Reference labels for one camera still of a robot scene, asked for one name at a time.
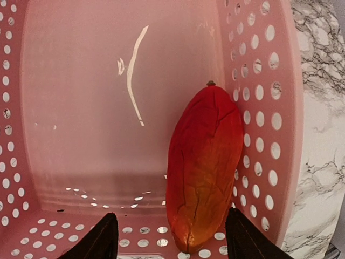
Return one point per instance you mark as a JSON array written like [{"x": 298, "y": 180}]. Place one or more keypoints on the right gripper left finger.
[{"x": 100, "y": 242}]

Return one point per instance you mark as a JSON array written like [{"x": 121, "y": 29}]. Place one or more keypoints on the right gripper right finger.
[{"x": 246, "y": 241}]

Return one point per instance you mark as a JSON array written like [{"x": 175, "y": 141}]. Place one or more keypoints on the pink plastic basket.
[{"x": 91, "y": 92}]

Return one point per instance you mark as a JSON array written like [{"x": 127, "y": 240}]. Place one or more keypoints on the orange red mango toy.
[{"x": 204, "y": 152}]

